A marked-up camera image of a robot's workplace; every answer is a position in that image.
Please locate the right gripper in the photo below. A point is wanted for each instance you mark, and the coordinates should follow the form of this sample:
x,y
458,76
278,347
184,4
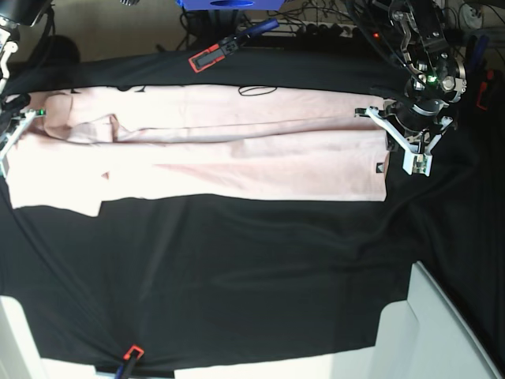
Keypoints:
x,y
15,120

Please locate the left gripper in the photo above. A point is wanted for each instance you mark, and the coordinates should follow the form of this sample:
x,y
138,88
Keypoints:
x,y
414,127

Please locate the pink T-shirt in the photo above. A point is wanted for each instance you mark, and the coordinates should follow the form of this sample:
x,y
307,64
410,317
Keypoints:
x,y
284,144

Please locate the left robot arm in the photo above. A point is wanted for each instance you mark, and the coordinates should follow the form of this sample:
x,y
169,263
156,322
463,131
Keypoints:
x,y
410,35

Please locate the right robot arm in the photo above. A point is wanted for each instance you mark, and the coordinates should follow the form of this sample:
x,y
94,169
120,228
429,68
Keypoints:
x,y
13,15

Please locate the right orange blue clamp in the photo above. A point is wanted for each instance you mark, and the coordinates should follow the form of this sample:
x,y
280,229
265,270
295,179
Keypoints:
x,y
477,72

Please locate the orange blue clamp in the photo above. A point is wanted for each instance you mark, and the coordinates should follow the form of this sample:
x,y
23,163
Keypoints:
x,y
229,45
477,72
130,359

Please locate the top orange blue clamp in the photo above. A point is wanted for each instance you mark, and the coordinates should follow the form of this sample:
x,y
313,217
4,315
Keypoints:
x,y
229,45

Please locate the blue box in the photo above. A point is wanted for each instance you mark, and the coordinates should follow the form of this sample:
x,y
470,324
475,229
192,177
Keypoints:
x,y
231,4

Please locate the black table cloth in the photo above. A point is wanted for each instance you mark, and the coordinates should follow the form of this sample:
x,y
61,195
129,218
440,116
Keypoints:
x,y
208,280

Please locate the bottom orange blue clamp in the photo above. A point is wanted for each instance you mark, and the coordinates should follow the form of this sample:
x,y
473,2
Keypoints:
x,y
130,359

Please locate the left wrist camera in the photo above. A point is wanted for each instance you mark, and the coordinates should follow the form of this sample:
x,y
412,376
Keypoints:
x,y
416,163

